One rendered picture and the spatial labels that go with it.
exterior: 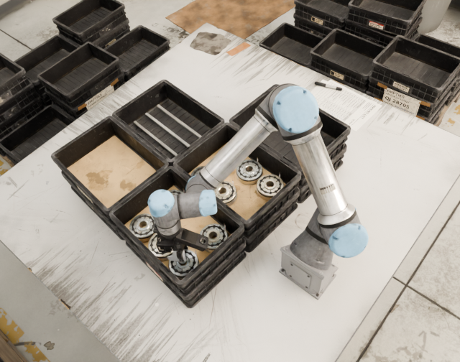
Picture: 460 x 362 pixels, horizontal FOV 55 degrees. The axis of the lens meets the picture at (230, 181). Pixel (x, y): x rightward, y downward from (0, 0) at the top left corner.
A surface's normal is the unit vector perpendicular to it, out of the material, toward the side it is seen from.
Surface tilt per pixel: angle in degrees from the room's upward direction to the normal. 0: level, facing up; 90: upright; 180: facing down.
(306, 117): 47
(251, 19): 2
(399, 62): 0
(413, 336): 0
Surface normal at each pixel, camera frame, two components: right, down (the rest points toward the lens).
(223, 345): -0.07, -0.59
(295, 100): 0.01, 0.21
